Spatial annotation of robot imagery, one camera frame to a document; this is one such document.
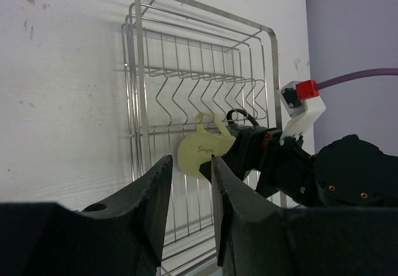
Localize yellow-green ceramic mug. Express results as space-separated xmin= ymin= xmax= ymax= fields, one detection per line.
xmin=177 ymin=112 xmax=236 ymax=182

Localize metal wire dish rack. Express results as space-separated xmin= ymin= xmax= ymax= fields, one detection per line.
xmin=121 ymin=0 xmax=289 ymax=267

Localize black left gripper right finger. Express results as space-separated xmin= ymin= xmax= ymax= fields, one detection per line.
xmin=211 ymin=158 xmax=397 ymax=275

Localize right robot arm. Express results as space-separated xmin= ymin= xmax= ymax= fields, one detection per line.
xmin=221 ymin=127 xmax=397 ymax=207

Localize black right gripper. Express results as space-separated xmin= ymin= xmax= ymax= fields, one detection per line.
xmin=199 ymin=128 xmax=314 ymax=206

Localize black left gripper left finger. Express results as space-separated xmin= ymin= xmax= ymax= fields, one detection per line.
xmin=1 ymin=155 xmax=173 ymax=275

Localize dark grey ceramic mug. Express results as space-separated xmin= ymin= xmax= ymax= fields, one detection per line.
xmin=226 ymin=108 xmax=259 ymax=137

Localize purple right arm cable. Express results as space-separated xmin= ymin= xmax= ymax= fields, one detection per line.
xmin=315 ymin=68 xmax=398 ymax=90

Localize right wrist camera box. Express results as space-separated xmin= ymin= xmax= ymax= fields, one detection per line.
xmin=279 ymin=80 xmax=326 ymax=144

